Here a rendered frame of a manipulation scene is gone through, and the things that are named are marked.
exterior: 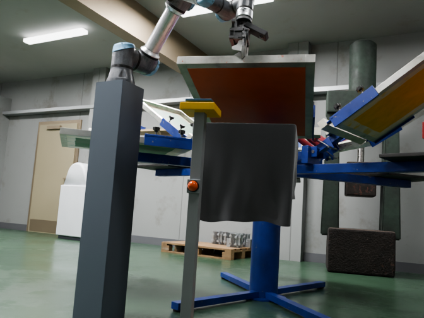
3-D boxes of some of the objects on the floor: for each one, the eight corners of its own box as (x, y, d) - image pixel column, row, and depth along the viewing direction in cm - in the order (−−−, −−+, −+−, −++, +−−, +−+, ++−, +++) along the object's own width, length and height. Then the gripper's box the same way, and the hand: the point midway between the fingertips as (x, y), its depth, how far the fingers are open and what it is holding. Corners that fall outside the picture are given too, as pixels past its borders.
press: (327, 265, 559) (334, 58, 594) (404, 274, 514) (406, 50, 549) (310, 269, 494) (318, 37, 529) (395, 280, 450) (398, 26, 484)
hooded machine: (106, 240, 734) (113, 166, 750) (82, 241, 684) (90, 161, 700) (78, 237, 764) (86, 166, 780) (53, 238, 714) (61, 161, 730)
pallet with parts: (256, 257, 610) (257, 233, 614) (233, 260, 541) (235, 234, 545) (187, 249, 661) (188, 228, 665) (158, 252, 593) (160, 228, 597)
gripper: (234, 29, 198) (229, 69, 191) (230, 12, 188) (225, 54, 180) (253, 28, 196) (249, 69, 189) (250, 11, 186) (246, 54, 178)
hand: (244, 59), depth 184 cm, fingers closed on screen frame, 4 cm apart
